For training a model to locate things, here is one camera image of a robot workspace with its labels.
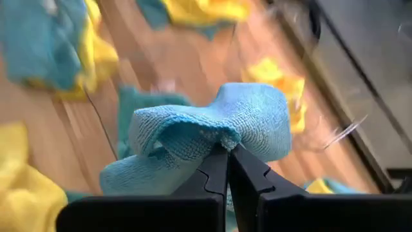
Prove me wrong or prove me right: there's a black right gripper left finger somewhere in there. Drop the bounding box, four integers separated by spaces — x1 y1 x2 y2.
56 144 230 232

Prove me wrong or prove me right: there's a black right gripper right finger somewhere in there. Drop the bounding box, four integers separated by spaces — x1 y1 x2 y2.
229 144 412 232

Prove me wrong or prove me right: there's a yellow microfiber towel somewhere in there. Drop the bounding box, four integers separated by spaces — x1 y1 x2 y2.
303 179 335 195
241 57 307 135
160 0 252 29
0 121 69 232
25 0 120 102

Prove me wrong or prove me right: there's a clear plastic basket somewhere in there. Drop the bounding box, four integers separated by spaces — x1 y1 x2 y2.
279 0 370 153

